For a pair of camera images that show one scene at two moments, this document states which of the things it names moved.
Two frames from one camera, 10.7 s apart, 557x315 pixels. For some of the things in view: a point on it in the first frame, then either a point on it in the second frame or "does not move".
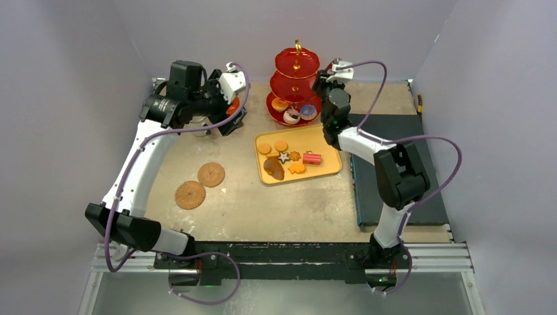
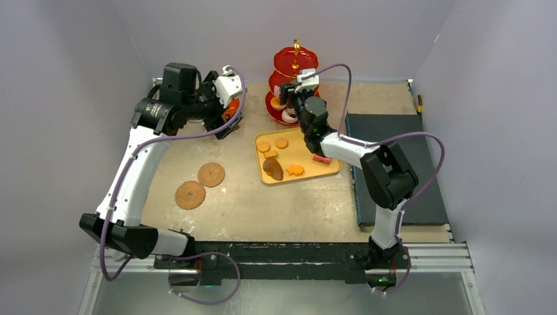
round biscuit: [264, 148] does not move
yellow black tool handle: [420, 105] does not move
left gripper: [214, 86] does not move
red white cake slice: [309, 157] -> [326, 161]
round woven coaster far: [211, 174] does not move
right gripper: [322, 83] -> [288, 93]
